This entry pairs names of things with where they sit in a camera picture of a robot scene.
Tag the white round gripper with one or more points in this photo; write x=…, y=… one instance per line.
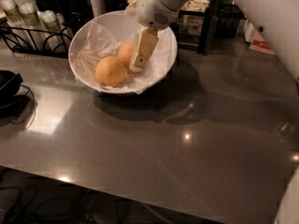
x=153, y=8

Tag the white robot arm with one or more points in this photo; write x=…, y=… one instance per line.
x=277, y=21

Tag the back right orange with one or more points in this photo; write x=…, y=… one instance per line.
x=125, y=53

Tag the orange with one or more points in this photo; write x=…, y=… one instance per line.
x=125, y=53
x=110, y=71

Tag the clear plastic bowl liner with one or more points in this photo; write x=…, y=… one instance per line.
x=93, y=47

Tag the white bowl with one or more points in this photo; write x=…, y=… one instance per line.
x=109, y=25

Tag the front left orange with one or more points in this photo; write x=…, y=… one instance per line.
x=110, y=71

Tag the white cylinder container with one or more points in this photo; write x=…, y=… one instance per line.
x=96, y=0

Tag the white sachet packets right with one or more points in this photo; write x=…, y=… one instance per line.
x=197, y=5

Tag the paper cup stack right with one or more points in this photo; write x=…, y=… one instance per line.
x=51, y=23

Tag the paper cup stack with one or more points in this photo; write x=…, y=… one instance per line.
x=12, y=12
x=51, y=23
x=29, y=15

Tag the black mesh basket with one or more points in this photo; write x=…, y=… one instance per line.
x=228, y=21

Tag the white appliance with lid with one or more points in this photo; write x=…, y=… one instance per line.
x=248, y=31

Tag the paper cup stack middle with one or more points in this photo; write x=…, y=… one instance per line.
x=29, y=15

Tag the red white packet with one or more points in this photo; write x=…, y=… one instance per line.
x=260, y=45

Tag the paper cup stack left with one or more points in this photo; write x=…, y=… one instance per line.
x=12, y=12

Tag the black tray object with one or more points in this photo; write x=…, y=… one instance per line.
x=9, y=84

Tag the black wire cup rack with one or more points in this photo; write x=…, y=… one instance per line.
x=40, y=42

